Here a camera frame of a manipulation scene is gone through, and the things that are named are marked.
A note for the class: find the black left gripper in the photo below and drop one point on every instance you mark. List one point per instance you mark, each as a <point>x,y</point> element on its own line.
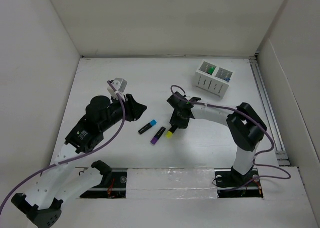
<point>137,108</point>

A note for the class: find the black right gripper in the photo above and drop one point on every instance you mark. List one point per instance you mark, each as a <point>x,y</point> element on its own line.
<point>174,118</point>

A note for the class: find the yellow cap black highlighter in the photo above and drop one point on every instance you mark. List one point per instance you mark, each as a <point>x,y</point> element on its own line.
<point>171,131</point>

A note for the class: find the green cap black highlighter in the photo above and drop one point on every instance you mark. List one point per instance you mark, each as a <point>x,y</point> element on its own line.
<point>211,70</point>

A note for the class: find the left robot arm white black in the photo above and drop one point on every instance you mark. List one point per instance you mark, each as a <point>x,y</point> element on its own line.
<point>43,203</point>

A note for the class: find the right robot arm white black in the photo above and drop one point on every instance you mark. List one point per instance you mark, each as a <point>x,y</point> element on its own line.
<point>246,127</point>

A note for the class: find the blue cap black highlighter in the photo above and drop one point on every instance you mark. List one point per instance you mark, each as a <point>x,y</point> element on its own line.
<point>147,126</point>

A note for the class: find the purple cap black highlighter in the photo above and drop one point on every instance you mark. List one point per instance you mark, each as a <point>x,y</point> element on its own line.
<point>156,137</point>

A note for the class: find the white slotted pen holder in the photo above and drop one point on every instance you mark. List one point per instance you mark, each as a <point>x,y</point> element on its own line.
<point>215,83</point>

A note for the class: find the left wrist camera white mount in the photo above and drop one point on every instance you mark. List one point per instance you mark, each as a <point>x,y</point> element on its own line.
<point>116,88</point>

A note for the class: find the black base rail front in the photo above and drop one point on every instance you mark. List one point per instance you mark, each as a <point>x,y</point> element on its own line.
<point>115,187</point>

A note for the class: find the aluminium rail right side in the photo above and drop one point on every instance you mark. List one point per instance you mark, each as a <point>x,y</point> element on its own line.
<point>273,129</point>

